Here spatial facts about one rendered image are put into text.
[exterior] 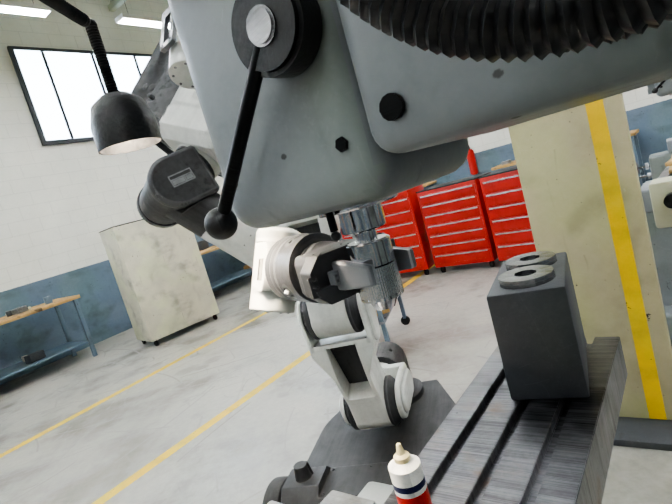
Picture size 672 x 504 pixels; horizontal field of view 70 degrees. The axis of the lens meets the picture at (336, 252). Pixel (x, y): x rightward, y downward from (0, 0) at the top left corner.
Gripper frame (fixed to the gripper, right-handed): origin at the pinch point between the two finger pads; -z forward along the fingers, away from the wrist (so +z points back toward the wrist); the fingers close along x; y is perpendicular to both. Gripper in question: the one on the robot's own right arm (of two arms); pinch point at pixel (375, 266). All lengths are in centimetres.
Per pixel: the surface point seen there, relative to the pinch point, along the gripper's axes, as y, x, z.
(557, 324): 20.8, 33.9, 3.2
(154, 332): 111, 87, 598
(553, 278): 14.8, 38.2, 5.1
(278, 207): -8.9, -9.7, -1.4
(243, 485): 126, 29, 194
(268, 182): -11.2, -10.0, -1.4
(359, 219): -5.5, -1.6, -1.7
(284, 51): -19.4, -10.3, -10.0
